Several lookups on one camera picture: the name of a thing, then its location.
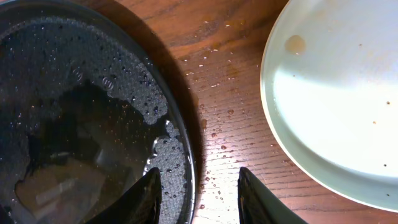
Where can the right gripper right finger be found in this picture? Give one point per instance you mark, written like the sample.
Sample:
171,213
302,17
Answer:
258,205

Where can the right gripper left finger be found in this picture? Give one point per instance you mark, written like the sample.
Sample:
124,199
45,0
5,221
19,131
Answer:
138,205

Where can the light blue plate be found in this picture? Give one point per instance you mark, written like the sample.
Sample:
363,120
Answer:
329,93

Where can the round black tray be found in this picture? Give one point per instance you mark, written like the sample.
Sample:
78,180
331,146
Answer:
84,115

